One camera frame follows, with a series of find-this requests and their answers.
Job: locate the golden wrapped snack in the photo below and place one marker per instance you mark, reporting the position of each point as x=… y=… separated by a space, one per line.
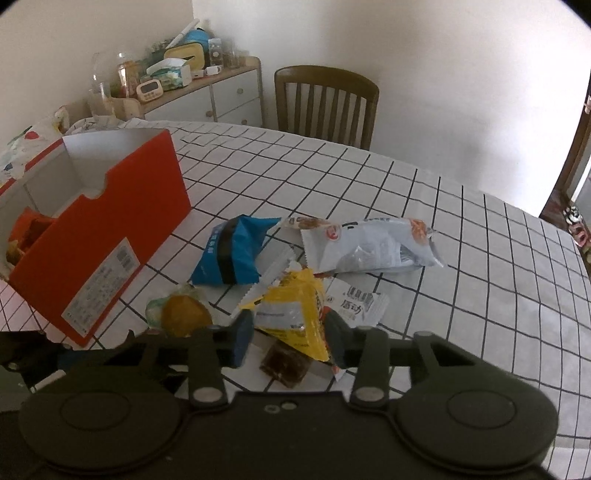
x=14 y=254

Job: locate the printed plastic bag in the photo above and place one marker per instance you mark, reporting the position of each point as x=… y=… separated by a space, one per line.
x=27 y=138

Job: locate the clear plastic bottle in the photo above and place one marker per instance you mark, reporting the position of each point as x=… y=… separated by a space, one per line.
x=98 y=87

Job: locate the small white black-print packet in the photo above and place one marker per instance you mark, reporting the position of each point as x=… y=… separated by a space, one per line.
x=355 y=300

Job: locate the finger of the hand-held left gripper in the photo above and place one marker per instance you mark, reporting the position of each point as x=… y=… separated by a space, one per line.
x=27 y=350

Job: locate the pile of shoes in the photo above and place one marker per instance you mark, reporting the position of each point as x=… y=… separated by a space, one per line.
x=577 y=226

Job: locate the orange cardboard box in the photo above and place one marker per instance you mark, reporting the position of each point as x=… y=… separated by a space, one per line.
x=115 y=221

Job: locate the round pastry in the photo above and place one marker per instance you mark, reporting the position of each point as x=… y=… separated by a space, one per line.
x=182 y=314

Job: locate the wooden door frame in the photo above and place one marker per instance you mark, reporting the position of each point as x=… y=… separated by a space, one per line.
x=570 y=157

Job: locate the white serrated-edge packet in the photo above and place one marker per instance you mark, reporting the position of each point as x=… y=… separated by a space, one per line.
x=277 y=270

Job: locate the wooden chair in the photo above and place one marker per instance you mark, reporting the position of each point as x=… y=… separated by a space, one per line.
x=323 y=76

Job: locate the orange snack packet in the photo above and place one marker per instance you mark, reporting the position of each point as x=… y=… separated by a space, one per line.
x=32 y=226

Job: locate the brown candy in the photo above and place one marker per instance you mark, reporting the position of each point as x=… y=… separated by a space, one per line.
x=281 y=362

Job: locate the large white snack packet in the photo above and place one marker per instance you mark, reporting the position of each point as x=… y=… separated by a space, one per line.
x=369 y=249

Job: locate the orange-filled clear bottle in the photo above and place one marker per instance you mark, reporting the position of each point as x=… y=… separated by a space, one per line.
x=125 y=76

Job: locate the white black-checked tablecloth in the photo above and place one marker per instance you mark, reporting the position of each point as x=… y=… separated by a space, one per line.
x=461 y=277

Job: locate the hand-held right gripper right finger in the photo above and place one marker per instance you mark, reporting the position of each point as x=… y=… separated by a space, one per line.
x=339 y=341

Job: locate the white digital timer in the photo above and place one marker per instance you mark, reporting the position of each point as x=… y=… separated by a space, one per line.
x=150 y=90

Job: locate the yellow snack packet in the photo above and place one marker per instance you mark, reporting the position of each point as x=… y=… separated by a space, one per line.
x=295 y=300

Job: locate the white tube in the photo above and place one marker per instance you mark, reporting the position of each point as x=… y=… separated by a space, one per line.
x=187 y=31

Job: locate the yellow-lid tissue box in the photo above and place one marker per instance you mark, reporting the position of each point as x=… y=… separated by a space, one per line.
x=184 y=51

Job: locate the blue snack packet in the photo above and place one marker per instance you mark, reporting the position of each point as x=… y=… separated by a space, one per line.
x=240 y=249

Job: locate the white wooden-top cabinet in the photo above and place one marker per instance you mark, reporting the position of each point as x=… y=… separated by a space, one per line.
x=235 y=92

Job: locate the clear glass jar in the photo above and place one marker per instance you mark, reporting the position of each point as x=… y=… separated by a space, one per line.
x=215 y=53

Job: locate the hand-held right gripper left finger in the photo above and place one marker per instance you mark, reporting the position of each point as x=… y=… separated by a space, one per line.
x=241 y=339

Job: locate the blue round container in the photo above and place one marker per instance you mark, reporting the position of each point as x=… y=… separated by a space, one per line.
x=197 y=37

